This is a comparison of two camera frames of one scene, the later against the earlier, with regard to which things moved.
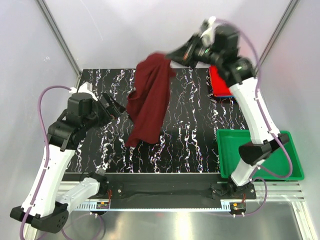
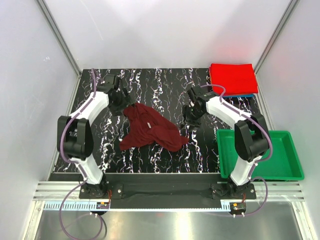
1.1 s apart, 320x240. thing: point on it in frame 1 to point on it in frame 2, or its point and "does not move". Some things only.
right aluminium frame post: x=288 y=12 does not move
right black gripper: x=184 y=54 to x=193 y=123
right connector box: x=238 y=206 does not move
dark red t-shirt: x=147 y=101 to x=146 y=125
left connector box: x=102 y=205 does not move
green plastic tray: x=282 y=164 does not move
